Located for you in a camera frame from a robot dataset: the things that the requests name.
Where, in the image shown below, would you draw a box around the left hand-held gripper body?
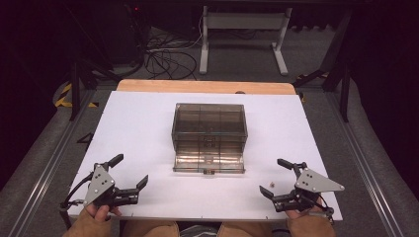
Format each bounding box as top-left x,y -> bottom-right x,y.
83,161 -> 140,209

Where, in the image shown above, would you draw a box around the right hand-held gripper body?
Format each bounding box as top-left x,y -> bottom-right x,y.
272,160 -> 346,213

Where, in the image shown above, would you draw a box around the person's left hand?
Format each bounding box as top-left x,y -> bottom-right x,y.
86,201 -> 123,222

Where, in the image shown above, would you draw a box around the person's right hand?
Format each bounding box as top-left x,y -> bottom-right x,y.
284,197 -> 326,221

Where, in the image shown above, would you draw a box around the person's right leg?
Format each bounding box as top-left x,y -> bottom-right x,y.
216,221 -> 292,237

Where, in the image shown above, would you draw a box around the person's leg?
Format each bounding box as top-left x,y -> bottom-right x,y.
216,221 -> 292,237
122,219 -> 181,237

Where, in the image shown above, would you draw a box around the white table board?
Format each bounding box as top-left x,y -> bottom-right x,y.
67,90 -> 344,222

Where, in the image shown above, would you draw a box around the person's left leg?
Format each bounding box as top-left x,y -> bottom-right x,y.
122,219 -> 181,237

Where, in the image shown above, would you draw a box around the clear brown plastic drawer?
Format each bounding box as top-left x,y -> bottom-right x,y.
172,141 -> 247,176

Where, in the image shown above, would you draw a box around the yellow black floor tape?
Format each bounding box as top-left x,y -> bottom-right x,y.
53,82 -> 100,110

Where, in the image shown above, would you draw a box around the black tripod stand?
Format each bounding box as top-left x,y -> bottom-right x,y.
292,60 -> 352,123
67,59 -> 124,122

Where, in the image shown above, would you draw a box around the clear brown plastic organizer box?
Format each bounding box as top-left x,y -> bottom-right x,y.
171,102 -> 249,153

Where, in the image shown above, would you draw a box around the dark equipment cabinet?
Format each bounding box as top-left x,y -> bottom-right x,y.
97,0 -> 146,64

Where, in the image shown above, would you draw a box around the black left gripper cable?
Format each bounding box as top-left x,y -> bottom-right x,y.
58,172 -> 95,211

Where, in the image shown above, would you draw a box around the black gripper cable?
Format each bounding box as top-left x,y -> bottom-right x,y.
58,172 -> 95,211
307,194 -> 336,226

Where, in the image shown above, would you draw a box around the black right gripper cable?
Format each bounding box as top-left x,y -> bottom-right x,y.
307,194 -> 336,226

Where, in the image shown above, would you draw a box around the grey metal rail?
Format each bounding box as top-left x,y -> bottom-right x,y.
6,88 -> 97,237
324,91 -> 407,237

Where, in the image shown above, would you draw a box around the black floor cables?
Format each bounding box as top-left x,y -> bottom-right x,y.
143,13 -> 204,81

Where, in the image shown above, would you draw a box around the white metal stand frame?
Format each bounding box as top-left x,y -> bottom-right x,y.
199,5 -> 293,76

